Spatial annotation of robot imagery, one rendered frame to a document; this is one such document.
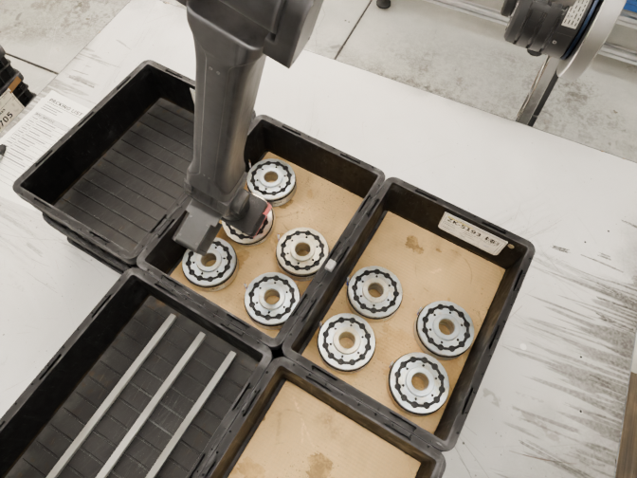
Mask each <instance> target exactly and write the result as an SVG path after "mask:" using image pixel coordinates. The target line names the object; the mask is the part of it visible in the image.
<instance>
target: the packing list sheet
mask: <svg viewBox="0 0 637 478"><path fill-rule="evenodd" d="M90 110H91V109H89V108H87V107H85V106H83V105H81V104H79V103H76V102H74V101H72V100H70V99H68V98H66V97H64V96H62V95H60V94H59V93H57V92H55V91H53V90H51V91H50V92H49V93H48V94H47V95H46V96H45V97H44V98H41V100H40V101H39V102H38V103H37V104H36V105H35V107H34V108H33V109H32V110H31V111H30V112H29V113H28V114H27V115H26V116H25V117H23V118H22V119H21V120H20V121H19V122H18V123H17V124H16V125H15V126H14V127H12V128H11V129H10V130H9V131H8V132H7V133H6V134H5V135H4V136H3V137H2V138H0V145H1V144H5V145H6V146H7V150H6V151H5V153H4V154H3V155H2V157H1V159H0V196H2V197H4V198H6V199H8V200H10V201H12V202H15V203H17V204H19V205H22V206H24V207H26V208H29V209H31V210H34V211H36V210H37V209H35V208H34V207H33V206H32V205H30V204H29V203H28V202H26V201H25V200H23V199H22V198H21V197H20V196H18V195H17V194H16V193H15V192H14V191H13V189H12V185H13V183H14V181H15V180H16V179H17V178H18V177H19V176H20V175H22V174H23V173H24V172H25V171H26V170H27V169H28V168H29V167H30V166H31V165H32V164H33V163H34V162H35V161H37V160H38V159H39V158H40V157H41V156H42V155H43V154H44V153H45V152H46V151H47V150H48V149H49V148H50V147H52V146H53V145H54V144H55V143H56V142H57V141H58V140H59V139H60V138H61V137H62V136H63V135H64V134H65V133H67V132H68V131H69V130H70V129H71V128H72V127H73V126H74V125H75V124H76V123H77V122H78V121H79V120H80V119H82V118H83V117H84V116H85V115H86V114H87V113H88V112H89V111H90Z"/></svg>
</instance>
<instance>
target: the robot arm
mask: <svg viewBox="0 0 637 478"><path fill-rule="evenodd" d="M175 1H177V2H178V3H180V4H182V5H183V6H185V7H187V21H188V24H189V27H190V29H191V33H192V38H193V42H194V49H195V102H194V139H193V160H192V162H191V164H190V166H189V168H188V170H187V175H186V177H185V180H184V193H185V194H187V195H189V196H190V197H192V200H191V202H190V204H189V206H188V207H187V208H186V211H187V214H186V215H185V217H184V219H183V220H182V222H181V224H180V226H179V227H178V229H177V231H176V232H175V234H174V236H173V238H172V239H173V240H174V241H175V242H176V243H178V244H180V245H181V246H183V247H184V248H188V249H189V250H191V251H193V252H195V253H197V254H200V255H202V256H205V255H206V253H207V252H208V250H209V247H210V246H211V244H212V242H213V241H214V239H215V237H216V235H217V234H218V232H219V230H220V228H222V226H223V225H222V224H220V223H219V221H220V220H222V221H224V222H225V223H227V224H229V225H231V226H232V227H233V228H235V229H237V230H240V231H241V232H243V233H245V234H247V235H249V236H250V237H253V238H254V237H255V236H256V235H257V233H258V231H259V229H260V227H261V226H262V224H263V222H264V220H265V218H266V217H267V215H268V214H269V212H270V210H271V208H272V206H271V205H270V204H269V203H267V202H266V201H264V200H263V199H261V198H260V197H258V196H256V195H254V194H252V193H251V192H249V191H247V190H245V189H244V186H245V184H246V179H247V176H248V173H246V164H245V162H244V149H245V145H246V138H247V134H248V130H249V125H250V122H251V118H252V114H253V110H254V106H255V102H256V98H257V94H258V90H259V86H260V82H261V78H262V75H263V70H264V63H265V59H266V56H268V57H269V58H271V59H273V60H274V61H276V62H278V63H279V64H282V65H283V66H285V67H287V68H288V69H289V68H290V67H291V66H292V65H293V63H294V62H295V61H296V60H297V59H298V57H299V56H300V54H301V52H302V50H303V49H304V47H305V46H306V44H307V42H308V41H309V40H310V37H311V35H312V33H313V30H314V27H315V24H316V21H317V20H318V17H319V12H320V9H321V7H322V4H323V1H324V0H175Z"/></svg>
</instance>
